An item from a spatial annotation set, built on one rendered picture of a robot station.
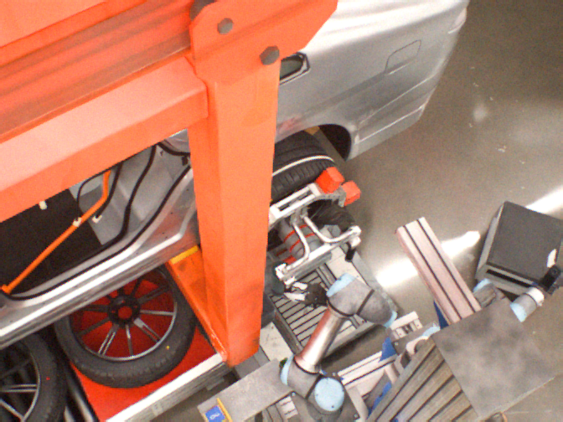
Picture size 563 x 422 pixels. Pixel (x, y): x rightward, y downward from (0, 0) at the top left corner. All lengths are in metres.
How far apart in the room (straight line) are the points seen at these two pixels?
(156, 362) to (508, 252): 1.89
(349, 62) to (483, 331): 1.29
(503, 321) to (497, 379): 0.16
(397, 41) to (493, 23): 2.37
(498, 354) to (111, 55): 1.35
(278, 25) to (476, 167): 3.52
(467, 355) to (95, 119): 1.18
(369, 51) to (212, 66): 1.76
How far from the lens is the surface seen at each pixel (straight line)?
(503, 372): 2.23
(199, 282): 3.61
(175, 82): 1.65
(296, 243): 3.46
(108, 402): 3.95
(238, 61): 1.44
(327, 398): 3.12
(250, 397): 3.72
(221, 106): 1.66
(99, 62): 1.36
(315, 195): 3.33
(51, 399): 3.76
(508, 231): 4.33
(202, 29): 1.32
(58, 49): 1.39
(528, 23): 5.60
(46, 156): 1.59
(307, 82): 3.00
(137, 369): 3.72
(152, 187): 3.46
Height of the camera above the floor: 4.08
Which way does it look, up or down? 64 degrees down
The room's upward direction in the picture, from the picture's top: 6 degrees clockwise
